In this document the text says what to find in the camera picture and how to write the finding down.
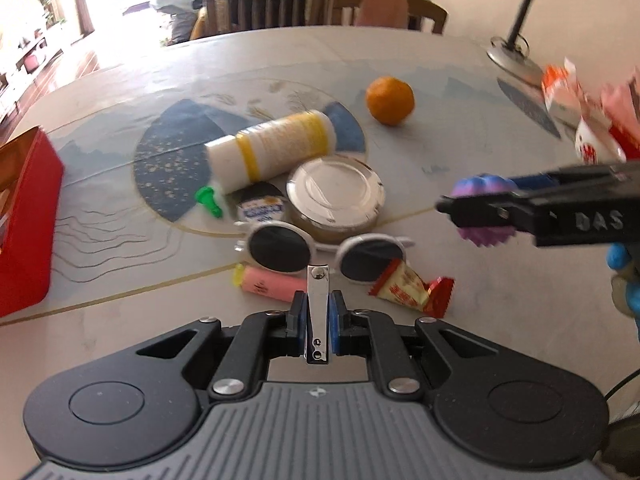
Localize person's right hand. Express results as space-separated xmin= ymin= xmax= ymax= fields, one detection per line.
xmin=606 ymin=242 xmax=640 ymax=322

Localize small green plastic piece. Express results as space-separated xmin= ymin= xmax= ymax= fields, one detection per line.
xmin=194 ymin=185 xmax=225 ymax=221

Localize pink cloth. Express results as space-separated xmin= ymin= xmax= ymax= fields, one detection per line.
xmin=355 ymin=0 xmax=410 ymax=29

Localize plastic bags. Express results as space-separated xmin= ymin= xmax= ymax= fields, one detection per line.
xmin=154 ymin=0 xmax=207 ymax=45

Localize silver desk lamp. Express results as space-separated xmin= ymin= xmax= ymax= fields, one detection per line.
xmin=485 ymin=0 xmax=584 ymax=87

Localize red box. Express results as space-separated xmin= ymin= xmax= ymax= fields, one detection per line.
xmin=0 ymin=126 xmax=65 ymax=319

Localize round silver tin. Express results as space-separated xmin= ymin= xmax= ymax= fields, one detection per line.
xmin=286 ymin=155 xmax=387 ymax=242

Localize wooden slatted chair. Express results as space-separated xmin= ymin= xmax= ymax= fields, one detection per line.
xmin=201 ymin=0 xmax=332 ymax=39

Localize pink marker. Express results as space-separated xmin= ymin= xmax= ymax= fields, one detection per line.
xmin=232 ymin=263 xmax=309 ymax=304

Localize orange and white snack packet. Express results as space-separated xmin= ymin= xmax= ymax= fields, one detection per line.
xmin=541 ymin=57 xmax=590 ymax=127

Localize orange tangerine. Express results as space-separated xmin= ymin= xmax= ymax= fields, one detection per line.
xmin=365 ymin=76 xmax=416 ymax=127

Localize white and yellow bottle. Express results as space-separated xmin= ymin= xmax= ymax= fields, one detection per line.
xmin=203 ymin=108 xmax=339 ymax=195

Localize white round sunglasses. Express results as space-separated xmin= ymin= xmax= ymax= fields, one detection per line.
xmin=233 ymin=220 xmax=416 ymax=286

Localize purple spiky ball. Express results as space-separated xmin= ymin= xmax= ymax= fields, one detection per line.
xmin=449 ymin=173 xmax=522 ymax=249

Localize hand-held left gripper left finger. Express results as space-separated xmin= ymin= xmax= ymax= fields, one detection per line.
xmin=132 ymin=291 xmax=308 ymax=402

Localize low wooden cabinet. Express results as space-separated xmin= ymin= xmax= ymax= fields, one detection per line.
xmin=0 ymin=24 xmax=67 ymax=113

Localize small clear bottle blue label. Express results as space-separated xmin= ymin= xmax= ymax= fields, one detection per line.
xmin=233 ymin=181 xmax=289 ymax=224

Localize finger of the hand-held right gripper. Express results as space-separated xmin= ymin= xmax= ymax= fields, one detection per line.
xmin=509 ymin=161 xmax=633 ymax=192
xmin=435 ymin=187 xmax=541 ymax=235

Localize silver nail clipper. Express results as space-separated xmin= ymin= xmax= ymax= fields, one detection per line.
xmin=305 ymin=263 xmax=331 ymax=365

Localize red wrapped candy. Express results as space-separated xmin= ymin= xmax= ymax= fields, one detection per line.
xmin=368 ymin=258 xmax=455 ymax=319

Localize white and red round packet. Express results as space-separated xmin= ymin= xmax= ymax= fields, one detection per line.
xmin=574 ymin=119 xmax=627 ymax=167

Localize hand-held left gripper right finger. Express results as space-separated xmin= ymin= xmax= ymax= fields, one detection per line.
xmin=327 ymin=290 xmax=502 ymax=402

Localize black cable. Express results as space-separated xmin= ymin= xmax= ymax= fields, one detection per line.
xmin=601 ymin=374 xmax=640 ymax=403

